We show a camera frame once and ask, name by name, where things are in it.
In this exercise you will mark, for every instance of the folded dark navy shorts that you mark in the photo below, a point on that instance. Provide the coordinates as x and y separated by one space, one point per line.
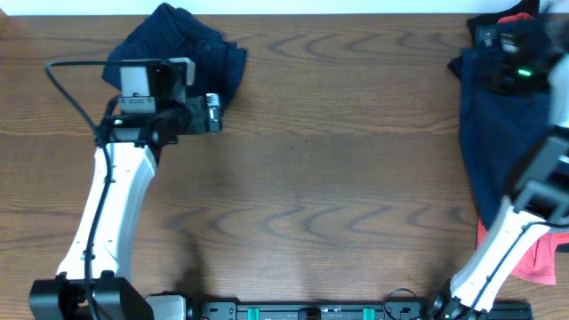
171 32

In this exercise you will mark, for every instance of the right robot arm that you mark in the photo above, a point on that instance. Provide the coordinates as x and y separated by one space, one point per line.
476 285

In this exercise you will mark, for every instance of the navy blue shorts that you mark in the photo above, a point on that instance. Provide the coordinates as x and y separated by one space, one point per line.
511 145

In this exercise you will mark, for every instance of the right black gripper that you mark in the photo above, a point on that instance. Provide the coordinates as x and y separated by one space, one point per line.
500 72

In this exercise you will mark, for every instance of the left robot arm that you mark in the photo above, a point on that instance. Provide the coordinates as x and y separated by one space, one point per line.
94 280

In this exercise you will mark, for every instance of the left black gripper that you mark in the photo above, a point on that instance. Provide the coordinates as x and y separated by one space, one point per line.
201 115

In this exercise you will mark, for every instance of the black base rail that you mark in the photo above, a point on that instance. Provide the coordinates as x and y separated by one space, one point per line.
311 311

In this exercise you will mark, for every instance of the black garment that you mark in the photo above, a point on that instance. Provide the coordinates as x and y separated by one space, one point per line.
484 20

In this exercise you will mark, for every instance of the red garment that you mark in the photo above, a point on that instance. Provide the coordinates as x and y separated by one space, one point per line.
538 263

